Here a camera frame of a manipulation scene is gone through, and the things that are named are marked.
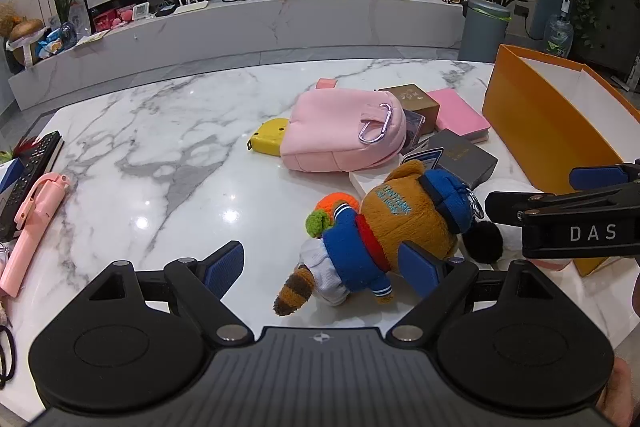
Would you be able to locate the black remote control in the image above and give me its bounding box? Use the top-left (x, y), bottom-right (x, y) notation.
top-left (0, 132), bottom-right (65, 240)

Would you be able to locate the dried flower bunch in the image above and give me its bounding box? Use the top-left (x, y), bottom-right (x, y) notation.
top-left (0, 2), bottom-right (18, 38)

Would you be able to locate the person's right forearm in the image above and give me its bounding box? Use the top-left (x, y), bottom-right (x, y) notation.
top-left (597, 357), bottom-right (640, 427)

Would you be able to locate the pink selfie stick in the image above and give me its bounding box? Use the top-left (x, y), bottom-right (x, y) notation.
top-left (0, 172), bottom-right (70, 298)

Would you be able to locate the red pink gift box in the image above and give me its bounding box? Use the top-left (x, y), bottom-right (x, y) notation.
top-left (92, 9), bottom-right (117, 32)

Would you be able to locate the pink fabric pouch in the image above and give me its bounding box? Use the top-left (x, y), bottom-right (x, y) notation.
top-left (279, 89), bottom-right (408, 172)

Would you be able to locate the grey pedal trash can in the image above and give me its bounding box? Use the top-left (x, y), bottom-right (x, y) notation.
top-left (459, 0), bottom-right (513, 64)

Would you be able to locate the grey drawer cabinet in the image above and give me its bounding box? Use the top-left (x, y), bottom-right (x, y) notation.
top-left (570, 0), bottom-right (640, 75)

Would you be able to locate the grey box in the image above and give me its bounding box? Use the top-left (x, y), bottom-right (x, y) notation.
top-left (419, 129), bottom-right (499, 194)

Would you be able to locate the brown raccoon plush toy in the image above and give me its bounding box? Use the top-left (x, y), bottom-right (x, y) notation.
top-left (272, 159), bottom-right (505, 317)

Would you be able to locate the black hair tie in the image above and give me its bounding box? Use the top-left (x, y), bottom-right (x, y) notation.
top-left (0, 324), bottom-right (17, 389)

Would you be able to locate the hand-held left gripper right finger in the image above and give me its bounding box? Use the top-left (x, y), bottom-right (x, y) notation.
top-left (390, 241), bottom-right (559, 345)

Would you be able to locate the clear picture frame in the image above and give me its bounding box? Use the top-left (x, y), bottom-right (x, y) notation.
top-left (69, 0), bottom-right (92, 35)

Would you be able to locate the large clear water bottle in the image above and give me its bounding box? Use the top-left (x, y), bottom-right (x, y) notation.
top-left (542, 0), bottom-right (575, 58)

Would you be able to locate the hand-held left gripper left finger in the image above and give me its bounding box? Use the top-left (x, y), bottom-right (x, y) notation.
top-left (82, 240), bottom-right (254, 346)

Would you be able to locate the blue and white box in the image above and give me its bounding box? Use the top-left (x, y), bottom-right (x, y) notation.
top-left (0, 157), bottom-right (28, 208)

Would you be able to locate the marble television console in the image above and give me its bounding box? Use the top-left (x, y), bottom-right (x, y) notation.
top-left (7, 0), bottom-right (466, 110)

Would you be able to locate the colourful feather shuttlecock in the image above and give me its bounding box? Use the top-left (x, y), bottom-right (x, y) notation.
top-left (0, 136), bottom-right (41, 160)

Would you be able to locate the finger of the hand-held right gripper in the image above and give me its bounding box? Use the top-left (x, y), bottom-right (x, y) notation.
top-left (484, 181), bottom-right (640, 229)
top-left (569, 161), bottom-right (640, 190)

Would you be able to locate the blue snack packet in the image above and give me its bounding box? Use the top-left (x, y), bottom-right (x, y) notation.
top-left (36, 29), bottom-right (65, 58)

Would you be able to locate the pink rectangular block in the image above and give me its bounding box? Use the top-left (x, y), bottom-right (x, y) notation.
top-left (425, 88), bottom-right (493, 145)

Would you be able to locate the orange cardboard box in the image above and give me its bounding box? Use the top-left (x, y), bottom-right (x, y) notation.
top-left (481, 44), bottom-right (640, 278)

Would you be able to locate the gold round vase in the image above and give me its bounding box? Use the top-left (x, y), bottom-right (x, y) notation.
top-left (7, 19), bottom-right (46, 68)

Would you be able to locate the dark printed card box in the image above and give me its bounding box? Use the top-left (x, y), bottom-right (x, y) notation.
top-left (400, 109), bottom-right (427, 152)

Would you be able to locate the yellow tape measure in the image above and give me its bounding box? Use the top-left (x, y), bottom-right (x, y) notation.
top-left (247, 117), bottom-right (291, 156)

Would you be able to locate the white flat board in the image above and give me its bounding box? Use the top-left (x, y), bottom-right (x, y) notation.
top-left (349, 167), bottom-right (391, 200)

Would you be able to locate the gold cardboard box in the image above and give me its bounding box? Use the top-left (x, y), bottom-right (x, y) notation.
top-left (377, 83), bottom-right (441, 128)

